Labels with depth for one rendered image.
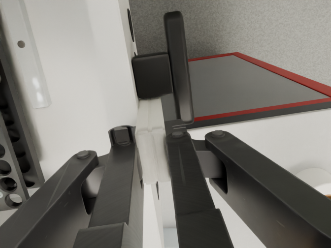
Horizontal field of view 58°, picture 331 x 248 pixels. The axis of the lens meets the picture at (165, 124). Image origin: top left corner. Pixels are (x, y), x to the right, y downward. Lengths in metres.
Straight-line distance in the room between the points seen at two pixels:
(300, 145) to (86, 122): 0.27
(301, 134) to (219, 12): 0.78
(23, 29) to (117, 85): 0.12
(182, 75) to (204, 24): 0.93
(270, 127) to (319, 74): 0.91
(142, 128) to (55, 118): 0.15
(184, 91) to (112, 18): 0.06
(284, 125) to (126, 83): 0.26
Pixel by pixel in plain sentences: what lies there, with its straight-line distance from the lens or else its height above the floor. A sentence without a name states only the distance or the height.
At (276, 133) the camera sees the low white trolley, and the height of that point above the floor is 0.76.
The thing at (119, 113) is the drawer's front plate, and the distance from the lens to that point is 0.18.
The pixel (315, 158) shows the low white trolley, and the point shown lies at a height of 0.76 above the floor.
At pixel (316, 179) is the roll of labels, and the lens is 0.42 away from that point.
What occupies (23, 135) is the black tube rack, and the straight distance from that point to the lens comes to 0.27.
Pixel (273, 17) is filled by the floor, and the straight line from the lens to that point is 1.19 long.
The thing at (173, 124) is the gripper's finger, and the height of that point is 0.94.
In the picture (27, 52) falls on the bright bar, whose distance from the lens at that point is 0.27.
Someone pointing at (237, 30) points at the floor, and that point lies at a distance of 1.15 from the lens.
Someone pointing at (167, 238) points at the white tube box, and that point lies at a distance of 0.42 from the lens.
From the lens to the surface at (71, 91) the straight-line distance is 0.28.
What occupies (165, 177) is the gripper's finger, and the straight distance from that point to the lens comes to 0.16.
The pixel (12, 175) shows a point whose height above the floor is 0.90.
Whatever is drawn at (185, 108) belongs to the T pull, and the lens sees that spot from 0.20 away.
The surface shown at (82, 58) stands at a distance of 0.27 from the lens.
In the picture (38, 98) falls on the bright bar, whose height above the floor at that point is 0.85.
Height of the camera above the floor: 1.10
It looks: 70 degrees down
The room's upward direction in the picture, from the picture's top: 171 degrees clockwise
